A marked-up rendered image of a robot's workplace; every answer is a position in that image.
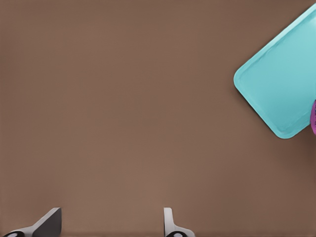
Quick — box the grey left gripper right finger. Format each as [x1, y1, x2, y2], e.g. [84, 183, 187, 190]
[163, 207, 196, 237]

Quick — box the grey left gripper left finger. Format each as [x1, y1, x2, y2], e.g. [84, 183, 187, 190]
[1, 207, 62, 237]

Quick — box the turquoise tray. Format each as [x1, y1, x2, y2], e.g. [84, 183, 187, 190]
[233, 2, 316, 139]

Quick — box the purple plate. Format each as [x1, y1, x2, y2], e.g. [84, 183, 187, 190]
[310, 99, 316, 128]

